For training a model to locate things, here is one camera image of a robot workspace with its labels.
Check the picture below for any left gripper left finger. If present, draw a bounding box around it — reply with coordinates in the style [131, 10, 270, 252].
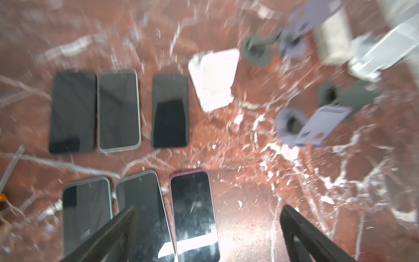
[62, 206, 137, 262]

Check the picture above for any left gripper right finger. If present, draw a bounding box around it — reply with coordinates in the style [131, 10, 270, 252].
[280, 205, 355, 262]

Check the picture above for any black phone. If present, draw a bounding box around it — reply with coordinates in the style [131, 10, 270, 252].
[116, 170, 175, 262]
[152, 73, 189, 148]
[49, 71, 97, 154]
[62, 177, 113, 257]

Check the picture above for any purple edged phone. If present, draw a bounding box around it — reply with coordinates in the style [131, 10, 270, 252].
[170, 170, 220, 262]

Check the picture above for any white framed phone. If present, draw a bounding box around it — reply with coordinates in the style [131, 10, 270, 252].
[97, 68, 141, 153]

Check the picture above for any white phone stand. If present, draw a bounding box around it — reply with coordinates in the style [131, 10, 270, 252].
[188, 48, 240, 112]
[347, 14, 419, 83]

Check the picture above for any dark grey round phone stand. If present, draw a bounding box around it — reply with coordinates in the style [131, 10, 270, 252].
[278, 0, 342, 57]

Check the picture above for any grey angled phone stand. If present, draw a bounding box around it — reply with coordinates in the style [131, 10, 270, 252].
[240, 31, 282, 67]

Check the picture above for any grey round stand right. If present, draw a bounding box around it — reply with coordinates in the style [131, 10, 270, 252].
[276, 105, 352, 147]

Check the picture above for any white phone stand back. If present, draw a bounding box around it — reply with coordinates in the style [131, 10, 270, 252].
[188, 48, 240, 112]

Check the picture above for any grey rectangular block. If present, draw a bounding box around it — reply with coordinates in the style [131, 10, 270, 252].
[312, 8, 354, 66]

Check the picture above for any orange handled screwdriver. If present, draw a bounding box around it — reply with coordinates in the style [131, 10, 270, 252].
[1, 145, 25, 212]

